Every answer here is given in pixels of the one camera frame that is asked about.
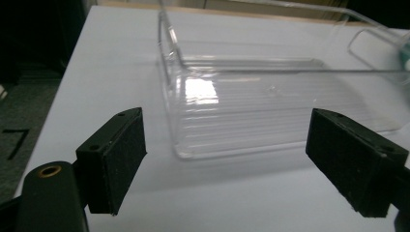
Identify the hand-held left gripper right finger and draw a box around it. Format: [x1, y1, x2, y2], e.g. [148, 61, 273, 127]
[305, 107, 410, 218]

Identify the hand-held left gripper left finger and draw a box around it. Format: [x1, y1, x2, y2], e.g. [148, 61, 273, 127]
[75, 106, 148, 217]

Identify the clear plastic tray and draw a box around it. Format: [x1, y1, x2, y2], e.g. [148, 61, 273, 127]
[157, 0, 410, 160]

